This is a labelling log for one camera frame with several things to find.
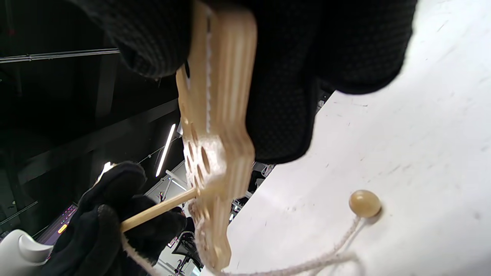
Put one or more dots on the person's left hand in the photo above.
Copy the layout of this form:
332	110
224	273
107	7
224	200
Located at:
96	230

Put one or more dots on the person's right hand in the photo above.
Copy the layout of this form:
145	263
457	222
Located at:
291	76

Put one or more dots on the wooden crocodile lacing toy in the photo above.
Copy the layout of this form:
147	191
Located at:
222	115

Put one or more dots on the monitor with dark screen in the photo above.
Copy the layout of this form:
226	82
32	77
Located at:
57	226

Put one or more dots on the white ceiling strip light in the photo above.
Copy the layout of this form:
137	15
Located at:
105	168
165	149

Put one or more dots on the grey ceiling conduit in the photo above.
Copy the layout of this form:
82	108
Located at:
57	55

